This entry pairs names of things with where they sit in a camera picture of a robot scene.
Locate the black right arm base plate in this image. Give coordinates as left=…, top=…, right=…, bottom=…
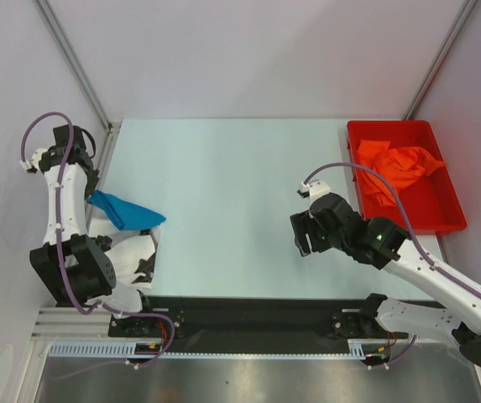
left=330, top=310, right=409, bottom=341

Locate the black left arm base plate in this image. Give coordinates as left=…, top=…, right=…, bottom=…
left=107, top=316, right=171, bottom=338

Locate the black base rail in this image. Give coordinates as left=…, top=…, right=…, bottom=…
left=55, top=293, right=463, bottom=356

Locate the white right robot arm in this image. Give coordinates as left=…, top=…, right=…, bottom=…
left=290, top=190, right=481, bottom=368

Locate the white slotted cable duct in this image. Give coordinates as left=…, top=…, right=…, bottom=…
left=49, top=339, right=366, bottom=361

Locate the aluminium front frame rail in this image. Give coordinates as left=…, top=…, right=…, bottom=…
left=29, top=306, right=481, bottom=343

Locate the aluminium corner frame post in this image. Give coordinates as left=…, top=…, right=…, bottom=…
left=402, top=0, right=481, bottom=120
left=32, top=0, right=113, bottom=131

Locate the red plastic bin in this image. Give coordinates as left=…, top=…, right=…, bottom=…
left=347, top=120, right=467, bottom=235

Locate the aluminium corner frame post left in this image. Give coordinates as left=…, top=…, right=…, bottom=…
left=32, top=0, right=113, bottom=131

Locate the aluminium corner frame post right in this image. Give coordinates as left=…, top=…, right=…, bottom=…
left=402, top=0, right=481, bottom=120

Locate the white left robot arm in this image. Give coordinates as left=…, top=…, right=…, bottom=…
left=29, top=146, right=157, bottom=336

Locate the white cloth pile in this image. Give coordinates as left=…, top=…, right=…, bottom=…
left=89, top=216, right=162, bottom=292

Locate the orange t shirt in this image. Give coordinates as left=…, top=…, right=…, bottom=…
left=358, top=139, right=446, bottom=207

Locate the blue t shirt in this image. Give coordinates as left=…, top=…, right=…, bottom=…
left=87, top=191, right=166, bottom=231

